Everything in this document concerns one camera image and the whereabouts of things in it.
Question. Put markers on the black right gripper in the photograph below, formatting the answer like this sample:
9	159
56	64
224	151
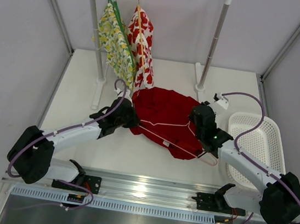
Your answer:
206	103

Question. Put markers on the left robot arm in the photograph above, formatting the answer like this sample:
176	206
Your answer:
32	157

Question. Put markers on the red floral print garment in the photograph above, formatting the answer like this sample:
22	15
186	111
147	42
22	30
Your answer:
142	79

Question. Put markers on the white skirt care label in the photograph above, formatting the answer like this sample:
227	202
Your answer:
166	144

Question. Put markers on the pink wire hanger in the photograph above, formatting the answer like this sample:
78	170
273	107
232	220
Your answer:
181	136

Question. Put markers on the white perforated basket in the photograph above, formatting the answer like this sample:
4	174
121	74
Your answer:
264	143

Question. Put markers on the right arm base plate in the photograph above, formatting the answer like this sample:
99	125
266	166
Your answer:
207	202

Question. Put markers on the white clothes rack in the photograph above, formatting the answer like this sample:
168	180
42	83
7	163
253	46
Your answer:
159	43

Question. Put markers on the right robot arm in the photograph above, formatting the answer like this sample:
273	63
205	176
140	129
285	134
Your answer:
276	196

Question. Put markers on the green hanger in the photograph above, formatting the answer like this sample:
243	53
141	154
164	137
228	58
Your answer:
122	27

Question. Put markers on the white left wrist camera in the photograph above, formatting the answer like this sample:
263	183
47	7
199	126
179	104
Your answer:
124	93

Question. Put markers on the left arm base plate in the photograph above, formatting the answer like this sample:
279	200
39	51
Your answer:
91	183

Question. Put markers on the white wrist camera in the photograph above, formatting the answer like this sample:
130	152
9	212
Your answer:
220	101
124	93

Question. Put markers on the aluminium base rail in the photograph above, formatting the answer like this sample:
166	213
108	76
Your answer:
126	187

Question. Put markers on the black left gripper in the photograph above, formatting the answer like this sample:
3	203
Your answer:
135	120

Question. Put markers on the perforated cable tray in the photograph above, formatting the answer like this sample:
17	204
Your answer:
116	205

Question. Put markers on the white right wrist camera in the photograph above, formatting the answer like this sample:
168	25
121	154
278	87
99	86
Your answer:
220	101

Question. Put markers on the red skirt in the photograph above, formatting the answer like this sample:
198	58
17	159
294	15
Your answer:
164	119

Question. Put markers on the yellow hanger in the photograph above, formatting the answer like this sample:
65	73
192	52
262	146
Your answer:
140	35

